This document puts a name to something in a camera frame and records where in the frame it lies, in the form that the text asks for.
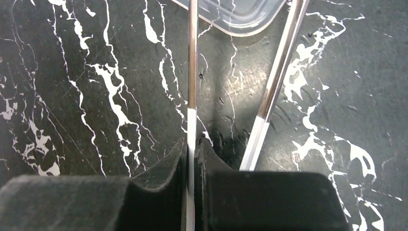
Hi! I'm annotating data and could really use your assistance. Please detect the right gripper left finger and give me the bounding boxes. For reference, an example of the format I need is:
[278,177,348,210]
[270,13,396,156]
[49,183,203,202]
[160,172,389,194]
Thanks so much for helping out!
[0,139,186,231]

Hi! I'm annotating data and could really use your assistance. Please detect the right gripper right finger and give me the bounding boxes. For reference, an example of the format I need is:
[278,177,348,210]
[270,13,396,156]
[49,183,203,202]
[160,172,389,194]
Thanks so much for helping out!
[195,138,351,231]

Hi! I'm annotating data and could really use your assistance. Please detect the metal tongs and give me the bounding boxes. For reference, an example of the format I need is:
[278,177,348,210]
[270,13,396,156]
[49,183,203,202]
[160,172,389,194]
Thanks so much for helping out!
[186,0,309,231]

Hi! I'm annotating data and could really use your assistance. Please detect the clear plastic tray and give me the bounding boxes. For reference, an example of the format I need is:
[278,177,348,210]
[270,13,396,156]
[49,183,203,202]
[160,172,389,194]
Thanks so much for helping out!
[170,0,289,37]

